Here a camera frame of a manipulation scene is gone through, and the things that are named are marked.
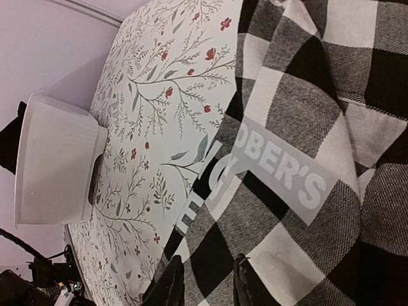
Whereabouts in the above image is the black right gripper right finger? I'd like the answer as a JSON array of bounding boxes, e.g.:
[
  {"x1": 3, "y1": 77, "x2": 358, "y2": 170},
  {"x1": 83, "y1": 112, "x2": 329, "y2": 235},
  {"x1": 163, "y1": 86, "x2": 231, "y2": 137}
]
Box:
[{"x1": 233, "y1": 254, "x2": 279, "y2": 306}]

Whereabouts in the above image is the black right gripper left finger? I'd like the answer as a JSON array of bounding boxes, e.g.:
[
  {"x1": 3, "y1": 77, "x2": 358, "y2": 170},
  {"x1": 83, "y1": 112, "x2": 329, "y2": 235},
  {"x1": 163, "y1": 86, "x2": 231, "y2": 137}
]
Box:
[{"x1": 142, "y1": 255, "x2": 185, "y2": 306}]

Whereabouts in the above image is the black white checkered shirt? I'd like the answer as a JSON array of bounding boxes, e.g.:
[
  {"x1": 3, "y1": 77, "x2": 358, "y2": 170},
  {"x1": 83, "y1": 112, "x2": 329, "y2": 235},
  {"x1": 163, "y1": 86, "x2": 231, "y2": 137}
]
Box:
[{"x1": 150, "y1": 1, "x2": 407, "y2": 305}]

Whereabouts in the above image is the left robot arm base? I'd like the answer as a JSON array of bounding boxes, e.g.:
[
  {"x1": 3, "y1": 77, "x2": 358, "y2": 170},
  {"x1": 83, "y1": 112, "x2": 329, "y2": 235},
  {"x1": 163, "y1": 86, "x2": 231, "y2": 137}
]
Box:
[{"x1": 1, "y1": 229, "x2": 95, "y2": 305}]

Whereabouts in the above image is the white plastic bin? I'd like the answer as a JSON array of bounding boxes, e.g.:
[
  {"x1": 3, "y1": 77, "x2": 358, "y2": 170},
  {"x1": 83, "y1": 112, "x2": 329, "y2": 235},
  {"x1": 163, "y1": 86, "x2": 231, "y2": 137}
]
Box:
[{"x1": 14, "y1": 92, "x2": 108, "y2": 226}]

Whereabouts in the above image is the floral patterned table cloth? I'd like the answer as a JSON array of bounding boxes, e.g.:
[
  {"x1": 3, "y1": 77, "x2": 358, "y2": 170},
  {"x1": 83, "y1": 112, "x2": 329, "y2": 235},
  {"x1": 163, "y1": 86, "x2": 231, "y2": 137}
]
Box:
[{"x1": 69, "y1": 1, "x2": 242, "y2": 305}]

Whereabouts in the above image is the black cloth on bin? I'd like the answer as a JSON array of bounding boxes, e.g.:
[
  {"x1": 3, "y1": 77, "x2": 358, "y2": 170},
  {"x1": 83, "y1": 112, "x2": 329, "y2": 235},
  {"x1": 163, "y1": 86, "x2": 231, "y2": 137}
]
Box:
[{"x1": 0, "y1": 101, "x2": 27, "y2": 174}]

